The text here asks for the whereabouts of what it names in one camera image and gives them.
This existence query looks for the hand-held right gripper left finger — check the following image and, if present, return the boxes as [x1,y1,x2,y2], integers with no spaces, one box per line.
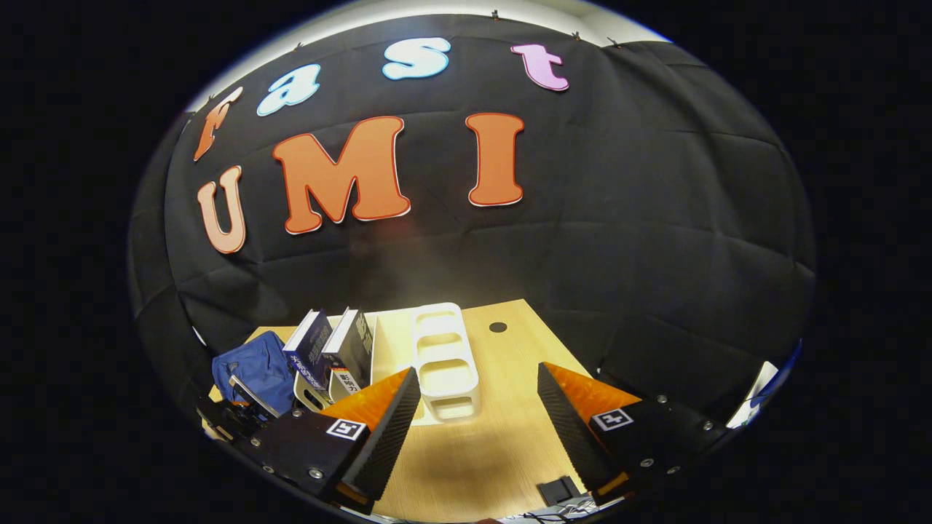
[244,366,423,516]

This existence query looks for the blue cover book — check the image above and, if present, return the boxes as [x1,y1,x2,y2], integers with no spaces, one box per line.
[283,309,333,392]

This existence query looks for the dark portrait cover book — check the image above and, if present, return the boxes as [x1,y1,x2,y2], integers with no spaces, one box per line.
[322,307,374,392]

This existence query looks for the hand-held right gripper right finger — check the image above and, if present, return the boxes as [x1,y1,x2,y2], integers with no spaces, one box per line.
[537,361,731,505]

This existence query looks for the blue schoolbag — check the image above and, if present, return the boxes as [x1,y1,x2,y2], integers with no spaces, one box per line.
[211,331,298,417]

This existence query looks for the white and blue object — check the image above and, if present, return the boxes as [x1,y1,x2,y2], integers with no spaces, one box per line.
[726,338,804,430]

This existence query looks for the white bookshelf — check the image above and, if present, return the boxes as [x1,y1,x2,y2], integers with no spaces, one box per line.
[293,301,483,426]

